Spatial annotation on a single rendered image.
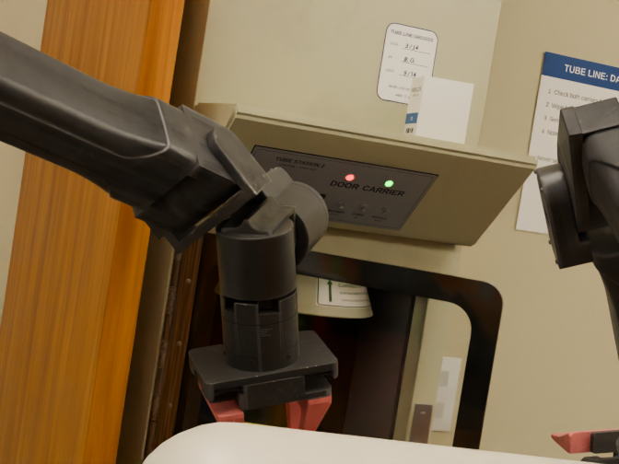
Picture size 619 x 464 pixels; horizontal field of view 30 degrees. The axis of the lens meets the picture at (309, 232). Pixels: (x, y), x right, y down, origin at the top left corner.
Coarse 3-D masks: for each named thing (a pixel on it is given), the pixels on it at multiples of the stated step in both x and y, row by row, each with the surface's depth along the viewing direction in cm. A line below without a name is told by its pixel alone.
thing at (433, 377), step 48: (336, 288) 106; (384, 288) 104; (432, 288) 103; (480, 288) 102; (192, 336) 110; (336, 336) 106; (384, 336) 104; (432, 336) 103; (480, 336) 102; (192, 384) 110; (336, 384) 106; (384, 384) 104; (432, 384) 103; (480, 384) 102; (336, 432) 106; (384, 432) 104; (432, 432) 103; (480, 432) 102
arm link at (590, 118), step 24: (576, 120) 67; (600, 120) 67; (576, 144) 68; (600, 144) 66; (576, 168) 70; (600, 168) 66; (576, 192) 72; (600, 192) 67; (576, 216) 75; (600, 216) 74
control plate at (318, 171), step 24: (264, 168) 106; (288, 168) 106; (312, 168) 107; (336, 168) 107; (360, 168) 108; (384, 168) 109; (336, 192) 110; (360, 192) 111; (384, 192) 111; (408, 192) 112; (336, 216) 113; (360, 216) 114; (384, 216) 114; (408, 216) 115
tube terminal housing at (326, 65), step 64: (192, 0) 115; (256, 0) 111; (320, 0) 114; (384, 0) 117; (448, 0) 120; (192, 64) 112; (256, 64) 112; (320, 64) 115; (448, 64) 121; (384, 128) 118; (384, 256) 120; (448, 256) 123; (128, 384) 119; (128, 448) 116
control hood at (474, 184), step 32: (256, 128) 101; (288, 128) 102; (320, 128) 103; (352, 128) 104; (352, 160) 107; (384, 160) 108; (416, 160) 109; (448, 160) 110; (480, 160) 110; (512, 160) 112; (448, 192) 113; (480, 192) 114; (512, 192) 115; (416, 224) 116; (448, 224) 117; (480, 224) 118
